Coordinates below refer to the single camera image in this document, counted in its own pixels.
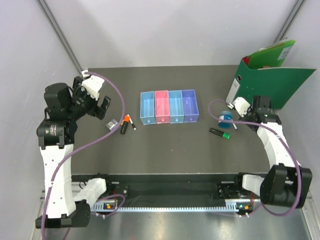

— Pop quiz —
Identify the pink drawer bin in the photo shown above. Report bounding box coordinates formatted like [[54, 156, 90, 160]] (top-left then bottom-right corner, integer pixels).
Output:
[[154, 90, 170, 124]]

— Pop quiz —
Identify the light blue drawer bin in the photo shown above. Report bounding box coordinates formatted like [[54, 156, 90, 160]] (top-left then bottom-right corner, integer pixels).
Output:
[[140, 91, 156, 125]]

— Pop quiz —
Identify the black white marker pen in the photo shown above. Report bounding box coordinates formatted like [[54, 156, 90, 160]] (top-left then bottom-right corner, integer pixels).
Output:
[[127, 114, 137, 131]]

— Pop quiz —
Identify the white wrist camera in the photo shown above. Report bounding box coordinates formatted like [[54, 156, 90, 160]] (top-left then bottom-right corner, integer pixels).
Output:
[[81, 70, 105, 101], [227, 97, 251, 118]]

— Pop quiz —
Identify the orange black highlighter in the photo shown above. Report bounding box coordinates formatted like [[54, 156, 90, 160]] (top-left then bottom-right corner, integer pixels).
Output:
[[120, 114, 130, 135]]

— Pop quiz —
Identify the blue round tub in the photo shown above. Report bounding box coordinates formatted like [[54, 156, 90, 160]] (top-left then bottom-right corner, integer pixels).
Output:
[[218, 110, 233, 129]]

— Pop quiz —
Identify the clear paper clip jar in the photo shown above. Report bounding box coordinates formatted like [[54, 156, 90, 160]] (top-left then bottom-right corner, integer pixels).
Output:
[[105, 119, 121, 132]]

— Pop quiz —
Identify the green black highlighter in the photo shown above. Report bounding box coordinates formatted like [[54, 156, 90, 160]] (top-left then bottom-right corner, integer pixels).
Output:
[[209, 127, 231, 139]]

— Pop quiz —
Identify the purple drawer bin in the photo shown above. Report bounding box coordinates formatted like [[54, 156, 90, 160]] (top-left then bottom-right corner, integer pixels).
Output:
[[181, 89, 200, 123]]

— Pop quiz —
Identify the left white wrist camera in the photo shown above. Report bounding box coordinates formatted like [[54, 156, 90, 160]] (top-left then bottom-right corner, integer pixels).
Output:
[[81, 70, 105, 101]]

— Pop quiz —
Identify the grey slotted cable duct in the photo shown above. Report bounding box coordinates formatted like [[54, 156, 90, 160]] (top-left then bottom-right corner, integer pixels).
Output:
[[90, 199, 253, 215]]

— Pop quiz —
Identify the green ring binder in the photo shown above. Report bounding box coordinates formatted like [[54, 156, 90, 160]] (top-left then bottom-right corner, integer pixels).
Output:
[[225, 57, 316, 110]]

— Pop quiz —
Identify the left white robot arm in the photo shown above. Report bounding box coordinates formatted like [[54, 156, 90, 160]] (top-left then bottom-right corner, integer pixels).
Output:
[[35, 75, 114, 229]]

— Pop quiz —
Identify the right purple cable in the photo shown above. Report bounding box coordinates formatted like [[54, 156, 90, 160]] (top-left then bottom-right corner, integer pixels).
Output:
[[208, 99, 303, 218]]

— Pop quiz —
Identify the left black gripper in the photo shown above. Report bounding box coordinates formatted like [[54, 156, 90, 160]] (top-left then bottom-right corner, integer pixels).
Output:
[[66, 76, 110, 121]]

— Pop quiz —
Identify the blue white marker pen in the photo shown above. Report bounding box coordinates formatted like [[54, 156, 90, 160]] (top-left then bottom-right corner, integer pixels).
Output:
[[232, 123, 238, 131]]

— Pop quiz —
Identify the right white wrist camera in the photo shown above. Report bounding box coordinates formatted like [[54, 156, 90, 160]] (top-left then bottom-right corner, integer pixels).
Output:
[[227, 97, 251, 118]]

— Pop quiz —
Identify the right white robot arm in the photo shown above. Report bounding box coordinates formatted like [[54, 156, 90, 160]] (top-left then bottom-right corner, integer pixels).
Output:
[[233, 96, 313, 209]]

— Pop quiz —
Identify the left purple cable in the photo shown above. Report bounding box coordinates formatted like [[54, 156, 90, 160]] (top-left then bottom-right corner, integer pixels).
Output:
[[41, 71, 126, 240]]

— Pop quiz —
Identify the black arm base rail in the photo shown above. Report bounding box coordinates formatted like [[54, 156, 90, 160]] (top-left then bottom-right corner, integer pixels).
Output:
[[84, 173, 263, 208]]

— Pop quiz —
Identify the light green folder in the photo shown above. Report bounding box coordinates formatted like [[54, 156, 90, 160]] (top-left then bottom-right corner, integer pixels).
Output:
[[242, 39, 296, 70]]

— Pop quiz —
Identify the purple cable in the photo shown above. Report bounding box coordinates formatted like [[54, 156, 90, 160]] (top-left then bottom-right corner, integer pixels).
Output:
[[208, 99, 303, 218], [41, 71, 126, 240]]

